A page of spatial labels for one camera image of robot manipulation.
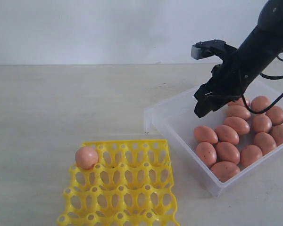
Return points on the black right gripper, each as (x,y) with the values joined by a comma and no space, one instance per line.
(230,79)

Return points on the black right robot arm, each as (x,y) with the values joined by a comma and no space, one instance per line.
(268,31)

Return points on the clear plastic bin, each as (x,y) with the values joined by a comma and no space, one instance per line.
(175,119)

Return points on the brown egg front bottom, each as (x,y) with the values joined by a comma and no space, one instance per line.
(225,170)

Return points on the yellow plastic egg tray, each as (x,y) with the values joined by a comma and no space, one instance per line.
(129,186)

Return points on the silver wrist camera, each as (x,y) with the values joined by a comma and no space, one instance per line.
(205,49)

